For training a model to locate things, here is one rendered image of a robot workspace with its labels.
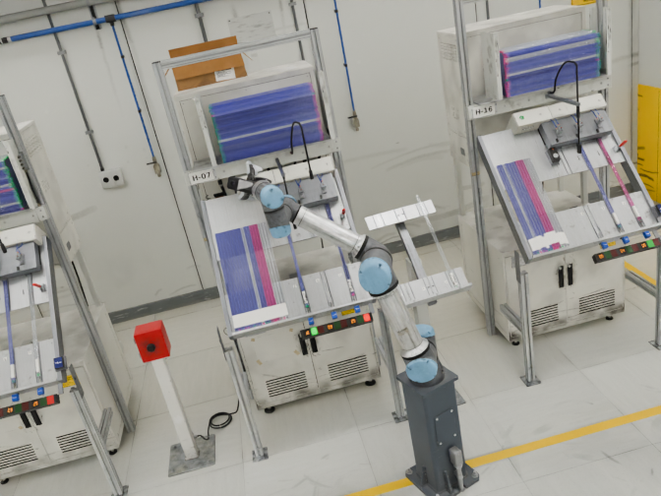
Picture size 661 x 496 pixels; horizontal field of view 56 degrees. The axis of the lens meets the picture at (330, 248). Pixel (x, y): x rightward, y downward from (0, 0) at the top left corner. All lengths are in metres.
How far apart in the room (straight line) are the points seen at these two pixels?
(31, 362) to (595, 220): 2.72
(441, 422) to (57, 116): 3.24
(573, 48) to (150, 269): 3.24
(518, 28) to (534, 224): 1.03
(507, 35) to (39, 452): 3.23
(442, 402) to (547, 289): 1.22
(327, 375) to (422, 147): 2.12
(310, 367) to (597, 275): 1.66
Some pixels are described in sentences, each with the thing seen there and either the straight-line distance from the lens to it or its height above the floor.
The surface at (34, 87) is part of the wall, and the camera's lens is 4.67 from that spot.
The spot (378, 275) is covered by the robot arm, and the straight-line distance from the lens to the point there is 2.19.
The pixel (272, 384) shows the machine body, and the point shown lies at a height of 0.20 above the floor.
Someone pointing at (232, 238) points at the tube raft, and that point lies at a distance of 3.05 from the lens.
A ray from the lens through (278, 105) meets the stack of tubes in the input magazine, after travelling 3.03.
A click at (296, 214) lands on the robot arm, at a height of 1.34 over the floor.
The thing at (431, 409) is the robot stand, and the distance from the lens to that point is 2.63.
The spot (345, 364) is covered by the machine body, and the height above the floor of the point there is 0.20.
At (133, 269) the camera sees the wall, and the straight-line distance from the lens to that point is 4.92.
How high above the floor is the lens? 2.11
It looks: 23 degrees down
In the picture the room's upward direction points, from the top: 12 degrees counter-clockwise
